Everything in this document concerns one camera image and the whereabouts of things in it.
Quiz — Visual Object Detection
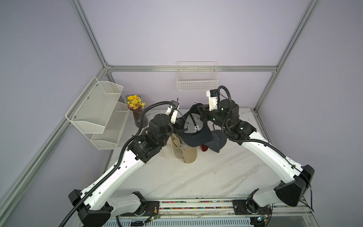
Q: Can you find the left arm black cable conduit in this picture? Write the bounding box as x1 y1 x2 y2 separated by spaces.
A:
58 101 188 227

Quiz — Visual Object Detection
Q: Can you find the tan dark-brim baseball cap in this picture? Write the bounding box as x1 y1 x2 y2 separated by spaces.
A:
170 134 197 164

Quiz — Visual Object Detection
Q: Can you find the white wire wall basket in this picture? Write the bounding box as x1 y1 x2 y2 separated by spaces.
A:
176 61 219 92

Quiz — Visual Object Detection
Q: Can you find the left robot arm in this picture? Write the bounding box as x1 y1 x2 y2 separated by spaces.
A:
60 113 185 227

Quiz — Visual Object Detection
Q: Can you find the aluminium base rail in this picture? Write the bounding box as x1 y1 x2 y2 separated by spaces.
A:
74 197 320 227

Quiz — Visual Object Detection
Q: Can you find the black baseball cap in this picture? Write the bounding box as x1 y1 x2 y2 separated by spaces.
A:
178 104 213 147

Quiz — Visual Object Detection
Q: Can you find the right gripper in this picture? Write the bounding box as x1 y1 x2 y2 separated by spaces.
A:
199 104 231 132

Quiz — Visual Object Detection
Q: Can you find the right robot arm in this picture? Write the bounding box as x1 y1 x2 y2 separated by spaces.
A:
197 99 315 214

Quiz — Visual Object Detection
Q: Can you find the purple glass vase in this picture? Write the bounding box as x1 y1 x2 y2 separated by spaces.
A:
128 105 148 128

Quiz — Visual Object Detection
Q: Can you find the white two-tier mesh shelf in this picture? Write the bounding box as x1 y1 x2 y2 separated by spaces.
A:
65 77 130 150

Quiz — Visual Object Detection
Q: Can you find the red baseball cap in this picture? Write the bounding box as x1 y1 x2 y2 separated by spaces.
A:
199 145 209 152

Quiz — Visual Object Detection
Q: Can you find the yellow flower bouquet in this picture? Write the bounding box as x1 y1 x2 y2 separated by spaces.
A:
126 95 146 110

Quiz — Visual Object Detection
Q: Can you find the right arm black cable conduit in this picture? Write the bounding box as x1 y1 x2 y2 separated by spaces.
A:
216 85 315 212

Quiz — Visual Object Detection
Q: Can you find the dark grey baseball cap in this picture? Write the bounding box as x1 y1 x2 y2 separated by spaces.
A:
204 130 227 153

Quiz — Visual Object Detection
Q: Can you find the cream Colorado baseball cap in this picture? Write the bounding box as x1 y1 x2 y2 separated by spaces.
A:
160 141 175 158

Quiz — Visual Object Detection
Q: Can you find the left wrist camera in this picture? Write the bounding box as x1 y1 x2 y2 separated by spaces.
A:
165 100 180 124

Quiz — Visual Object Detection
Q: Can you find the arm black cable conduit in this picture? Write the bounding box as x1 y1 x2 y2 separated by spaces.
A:
58 101 188 227
216 85 315 212

